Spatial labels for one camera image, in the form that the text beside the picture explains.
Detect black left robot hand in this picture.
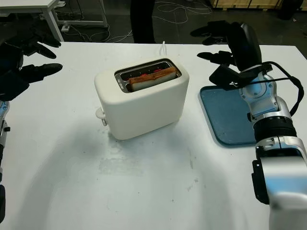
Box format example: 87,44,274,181
0,28,63,84

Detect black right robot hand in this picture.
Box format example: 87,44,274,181
190,20,262,72

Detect toast slice with brown crust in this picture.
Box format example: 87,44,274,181
129,67,179,92

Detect person's legs in black trousers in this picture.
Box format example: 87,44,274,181
130,0,157,44

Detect white two-slot toaster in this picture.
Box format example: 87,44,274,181
94,57,190,141

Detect wooden crates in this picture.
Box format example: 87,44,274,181
211,0,301,12

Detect black bulky object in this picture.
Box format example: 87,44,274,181
279,0,301,21

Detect white desk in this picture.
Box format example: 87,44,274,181
0,0,110,43

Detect blue plastic tray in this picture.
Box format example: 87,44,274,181
199,85,259,146

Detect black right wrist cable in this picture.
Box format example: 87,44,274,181
260,61,305,115

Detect white floor cable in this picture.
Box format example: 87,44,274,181
153,0,214,24

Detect white toaster power cord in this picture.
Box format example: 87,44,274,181
158,41,168,57

